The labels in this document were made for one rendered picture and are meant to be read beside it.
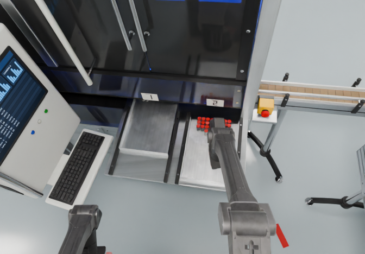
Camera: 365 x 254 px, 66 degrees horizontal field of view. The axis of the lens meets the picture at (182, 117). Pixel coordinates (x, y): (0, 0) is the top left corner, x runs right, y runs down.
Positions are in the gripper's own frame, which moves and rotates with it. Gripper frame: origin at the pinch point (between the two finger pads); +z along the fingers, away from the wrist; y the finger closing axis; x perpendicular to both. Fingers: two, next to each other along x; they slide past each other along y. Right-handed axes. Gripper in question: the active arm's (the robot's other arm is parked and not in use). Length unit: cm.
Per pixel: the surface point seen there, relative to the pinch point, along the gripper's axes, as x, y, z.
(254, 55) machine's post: -18.4, 32.4, -25.1
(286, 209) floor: -53, 2, 114
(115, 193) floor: 77, 28, 113
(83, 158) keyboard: 70, 23, 30
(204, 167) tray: 5.1, 8.4, 25.1
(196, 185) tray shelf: 10.1, 0.0, 25.5
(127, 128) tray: 44, 35, 25
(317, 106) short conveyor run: -58, 34, 23
